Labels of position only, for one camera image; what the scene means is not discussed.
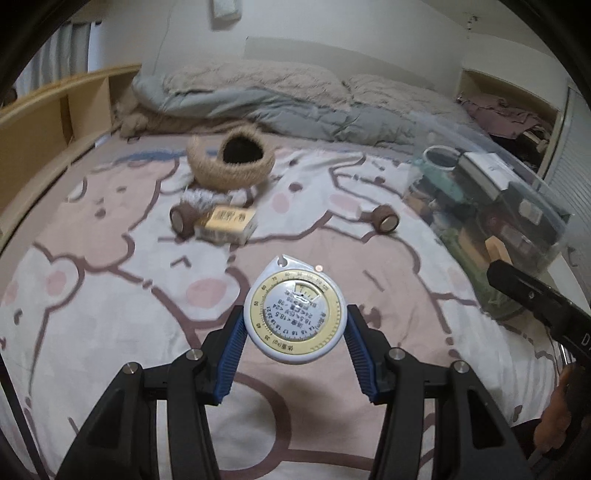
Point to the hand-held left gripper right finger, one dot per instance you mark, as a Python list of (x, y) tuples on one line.
[(362, 355)]

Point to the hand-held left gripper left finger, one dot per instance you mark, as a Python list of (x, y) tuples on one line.
[(228, 355)]

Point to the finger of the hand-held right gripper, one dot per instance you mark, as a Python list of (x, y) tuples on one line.
[(521, 288)]

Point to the wooden block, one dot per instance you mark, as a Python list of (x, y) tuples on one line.
[(495, 249)]

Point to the round white tape measure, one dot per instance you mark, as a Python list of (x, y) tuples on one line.
[(295, 314)]

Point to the clear plastic bin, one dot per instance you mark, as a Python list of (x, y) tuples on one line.
[(461, 221)]

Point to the yellow tissue packet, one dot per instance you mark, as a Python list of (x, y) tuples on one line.
[(226, 219)]

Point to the person's right hand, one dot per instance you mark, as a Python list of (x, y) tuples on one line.
[(556, 415)]

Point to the black and white box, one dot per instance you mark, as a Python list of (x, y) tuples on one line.
[(485, 168)]

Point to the white louvred door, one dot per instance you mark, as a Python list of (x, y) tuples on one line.
[(572, 161)]

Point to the brown bandage roll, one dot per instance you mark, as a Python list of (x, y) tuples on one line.
[(182, 221), (385, 220)]

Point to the bear printed blanket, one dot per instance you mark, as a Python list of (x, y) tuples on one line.
[(115, 277)]

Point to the grey fuzzy sock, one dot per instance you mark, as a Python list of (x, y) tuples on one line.
[(201, 201)]

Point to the pile of clothes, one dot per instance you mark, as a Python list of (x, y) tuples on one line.
[(498, 113)]

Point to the wooden closet shelf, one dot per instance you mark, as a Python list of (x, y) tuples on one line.
[(471, 78)]

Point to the beige quilted pillow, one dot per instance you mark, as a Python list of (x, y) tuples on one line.
[(406, 97), (258, 83)]

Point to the grey duvet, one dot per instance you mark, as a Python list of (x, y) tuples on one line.
[(286, 115)]

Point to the brown plush cloth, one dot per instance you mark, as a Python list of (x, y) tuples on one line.
[(131, 120)]

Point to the wooden bed shelf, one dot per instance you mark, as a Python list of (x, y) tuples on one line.
[(46, 115)]

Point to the grey curtain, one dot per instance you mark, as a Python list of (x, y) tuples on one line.
[(60, 60)]

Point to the white hanging wall bag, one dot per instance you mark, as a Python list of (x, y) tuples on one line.
[(226, 7)]

